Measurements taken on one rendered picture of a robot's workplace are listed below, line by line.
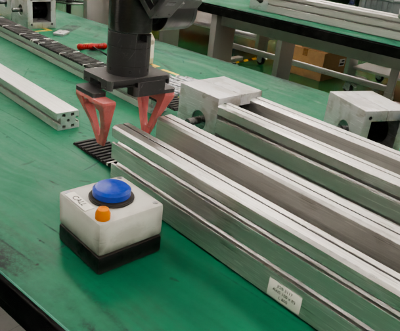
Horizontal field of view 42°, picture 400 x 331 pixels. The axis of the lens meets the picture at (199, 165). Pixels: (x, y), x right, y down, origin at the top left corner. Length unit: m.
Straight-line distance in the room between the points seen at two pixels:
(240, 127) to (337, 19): 1.58
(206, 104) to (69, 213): 0.34
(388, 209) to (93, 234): 0.34
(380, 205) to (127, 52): 0.37
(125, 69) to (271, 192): 0.25
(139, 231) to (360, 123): 0.44
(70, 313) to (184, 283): 0.12
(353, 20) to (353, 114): 1.43
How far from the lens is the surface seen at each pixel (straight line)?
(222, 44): 2.67
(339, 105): 0.90
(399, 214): 0.65
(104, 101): 0.68
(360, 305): 0.47
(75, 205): 0.54
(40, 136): 0.86
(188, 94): 0.84
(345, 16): 2.29
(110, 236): 0.52
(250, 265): 0.54
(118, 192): 0.54
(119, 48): 0.69
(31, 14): 1.63
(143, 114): 0.77
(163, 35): 3.68
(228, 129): 0.78
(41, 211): 0.65
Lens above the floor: 1.11
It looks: 25 degrees down
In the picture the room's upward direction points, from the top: 7 degrees clockwise
